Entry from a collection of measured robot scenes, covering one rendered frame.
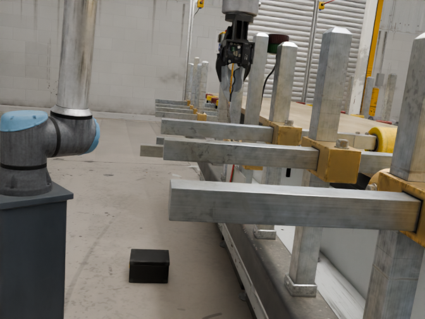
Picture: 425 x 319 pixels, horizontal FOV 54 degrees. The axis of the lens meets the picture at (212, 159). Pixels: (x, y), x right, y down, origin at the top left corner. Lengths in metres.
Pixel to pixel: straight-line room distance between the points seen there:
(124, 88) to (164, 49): 1.14
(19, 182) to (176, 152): 0.99
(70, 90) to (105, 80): 7.19
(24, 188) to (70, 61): 0.46
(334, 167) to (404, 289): 0.20
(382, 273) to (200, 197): 0.24
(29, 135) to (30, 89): 7.40
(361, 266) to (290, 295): 0.28
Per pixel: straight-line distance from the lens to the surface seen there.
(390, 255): 0.50
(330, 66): 0.69
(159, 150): 1.11
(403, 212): 0.43
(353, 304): 0.97
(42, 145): 1.54
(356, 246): 1.02
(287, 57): 0.92
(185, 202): 0.36
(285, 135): 0.86
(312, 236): 0.73
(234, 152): 0.62
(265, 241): 0.97
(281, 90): 0.92
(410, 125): 0.47
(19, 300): 1.66
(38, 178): 1.55
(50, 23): 8.86
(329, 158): 0.62
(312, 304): 0.76
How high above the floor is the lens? 1.06
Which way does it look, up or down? 11 degrees down
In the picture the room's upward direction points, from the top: 6 degrees clockwise
